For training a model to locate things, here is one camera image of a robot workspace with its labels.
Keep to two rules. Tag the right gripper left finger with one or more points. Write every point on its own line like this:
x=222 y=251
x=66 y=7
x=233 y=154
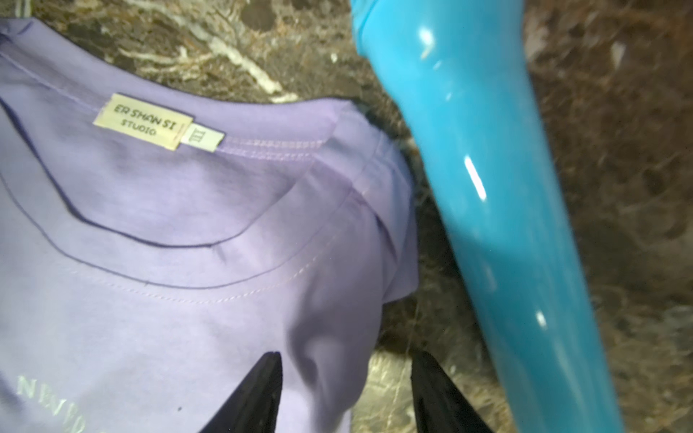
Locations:
x=254 y=405

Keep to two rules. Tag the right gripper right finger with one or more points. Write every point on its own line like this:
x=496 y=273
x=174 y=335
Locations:
x=438 y=404

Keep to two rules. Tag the blue toy microphone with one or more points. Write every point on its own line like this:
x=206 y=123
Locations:
x=458 y=73

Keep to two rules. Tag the purple Persist t-shirt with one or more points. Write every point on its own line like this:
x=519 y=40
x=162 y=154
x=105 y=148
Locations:
x=155 y=244

